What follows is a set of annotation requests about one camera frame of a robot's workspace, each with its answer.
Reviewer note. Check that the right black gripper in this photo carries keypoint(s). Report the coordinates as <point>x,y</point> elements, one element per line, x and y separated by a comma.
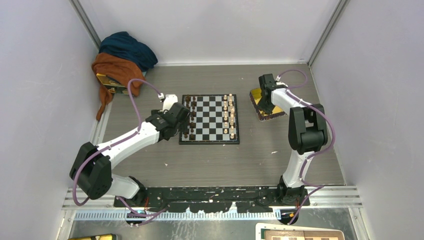
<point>262,107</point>

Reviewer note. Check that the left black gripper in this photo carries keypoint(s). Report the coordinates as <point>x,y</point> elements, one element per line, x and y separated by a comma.
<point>160,112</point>

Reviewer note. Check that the gold tin box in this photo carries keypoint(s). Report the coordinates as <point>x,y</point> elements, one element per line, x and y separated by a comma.
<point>254,96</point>

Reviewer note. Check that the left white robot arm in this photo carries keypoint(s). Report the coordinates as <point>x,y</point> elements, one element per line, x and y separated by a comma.
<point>93,165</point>

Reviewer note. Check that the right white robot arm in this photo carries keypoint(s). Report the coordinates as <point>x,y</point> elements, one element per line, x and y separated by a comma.
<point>307,133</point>

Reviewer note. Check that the dark wooden chess pieces row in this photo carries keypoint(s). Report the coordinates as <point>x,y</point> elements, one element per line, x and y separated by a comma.
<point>191,103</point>

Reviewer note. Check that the wooden board corner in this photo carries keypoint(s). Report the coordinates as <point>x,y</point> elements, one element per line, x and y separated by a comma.
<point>266,231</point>

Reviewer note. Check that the black and white chessboard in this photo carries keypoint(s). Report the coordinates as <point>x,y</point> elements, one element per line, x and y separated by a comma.
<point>209,121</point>

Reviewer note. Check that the yellow patterned box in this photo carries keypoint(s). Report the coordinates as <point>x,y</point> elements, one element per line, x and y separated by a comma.
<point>112,84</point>

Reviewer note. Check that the orange cloth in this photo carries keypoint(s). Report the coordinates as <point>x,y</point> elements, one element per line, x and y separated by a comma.
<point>120,69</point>

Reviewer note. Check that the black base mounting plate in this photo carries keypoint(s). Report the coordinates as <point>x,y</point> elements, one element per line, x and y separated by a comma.
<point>216,199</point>

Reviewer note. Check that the dark blue cloth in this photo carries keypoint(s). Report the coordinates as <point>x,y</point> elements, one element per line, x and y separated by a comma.
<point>123,45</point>

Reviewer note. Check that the gold tin lid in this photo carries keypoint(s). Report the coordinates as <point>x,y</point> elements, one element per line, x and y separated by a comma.
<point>109,236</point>

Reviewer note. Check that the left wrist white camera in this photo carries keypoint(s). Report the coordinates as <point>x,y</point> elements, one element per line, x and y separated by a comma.
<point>169,101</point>

